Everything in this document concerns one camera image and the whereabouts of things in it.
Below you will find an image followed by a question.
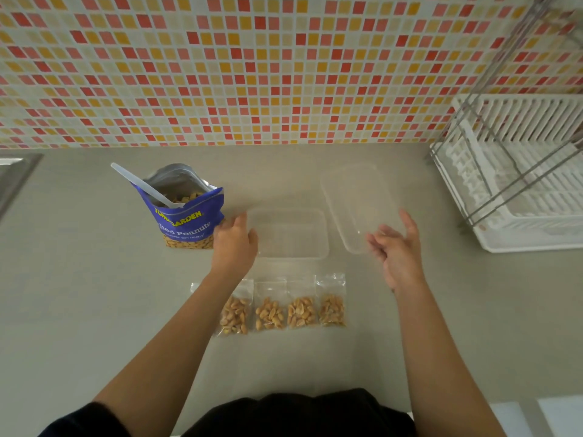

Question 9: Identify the person's right hand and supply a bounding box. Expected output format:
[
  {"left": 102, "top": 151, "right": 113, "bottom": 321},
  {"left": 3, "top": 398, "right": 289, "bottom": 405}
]
[{"left": 366, "top": 209, "right": 427, "bottom": 294}]

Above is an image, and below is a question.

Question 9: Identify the person's left hand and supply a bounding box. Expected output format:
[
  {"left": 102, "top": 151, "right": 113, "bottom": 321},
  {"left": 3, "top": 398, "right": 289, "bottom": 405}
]
[{"left": 210, "top": 212, "right": 259, "bottom": 280}]

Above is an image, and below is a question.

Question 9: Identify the blue foil peanuts package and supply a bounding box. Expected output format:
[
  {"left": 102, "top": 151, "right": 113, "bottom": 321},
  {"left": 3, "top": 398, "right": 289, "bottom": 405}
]
[{"left": 132, "top": 163, "right": 225, "bottom": 250}]

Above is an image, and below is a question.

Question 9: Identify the clear plastic container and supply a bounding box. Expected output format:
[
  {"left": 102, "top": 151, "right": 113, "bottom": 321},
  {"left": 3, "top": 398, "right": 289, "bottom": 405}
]
[{"left": 247, "top": 208, "right": 330, "bottom": 260}]

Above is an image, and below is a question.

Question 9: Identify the clear container lid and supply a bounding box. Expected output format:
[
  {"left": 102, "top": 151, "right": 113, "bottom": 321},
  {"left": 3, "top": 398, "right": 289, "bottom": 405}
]
[{"left": 320, "top": 162, "right": 407, "bottom": 256}]

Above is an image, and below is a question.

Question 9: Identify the white plastic spoon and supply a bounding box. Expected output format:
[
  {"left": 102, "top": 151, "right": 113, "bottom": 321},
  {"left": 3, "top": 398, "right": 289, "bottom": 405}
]
[{"left": 111, "top": 162, "right": 185, "bottom": 210}]

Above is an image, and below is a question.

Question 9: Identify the person's left forearm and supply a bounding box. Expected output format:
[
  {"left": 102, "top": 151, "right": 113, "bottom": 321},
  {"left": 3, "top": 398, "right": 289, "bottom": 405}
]
[{"left": 93, "top": 268, "right": 242, "bottom": 437}]

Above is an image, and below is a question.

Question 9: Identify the person's right forearm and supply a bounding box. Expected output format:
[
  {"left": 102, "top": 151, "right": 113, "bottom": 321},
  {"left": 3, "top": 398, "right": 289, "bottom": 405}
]
[{"left": 394, "top": 279, "right": 506, "bottom": 437}]

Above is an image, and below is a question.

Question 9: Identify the black shirt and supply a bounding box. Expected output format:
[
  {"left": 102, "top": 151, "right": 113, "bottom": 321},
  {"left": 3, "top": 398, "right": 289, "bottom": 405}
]
[{"left": 38, "top": 388, "right": 418, "bottom": 437}]

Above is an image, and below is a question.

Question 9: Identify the stainless steel sink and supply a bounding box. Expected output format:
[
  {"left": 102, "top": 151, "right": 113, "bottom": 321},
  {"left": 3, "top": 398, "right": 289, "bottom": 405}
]
[{"left": 0, "top": 153, "right": 44, "bottom": 220}]

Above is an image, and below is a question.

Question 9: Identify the white wire-framed dish rack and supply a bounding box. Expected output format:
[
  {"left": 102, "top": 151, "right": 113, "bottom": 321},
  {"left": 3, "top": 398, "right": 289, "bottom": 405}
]
[{"left": 428, "top": 0, "right": 583, "bottom": 254}]

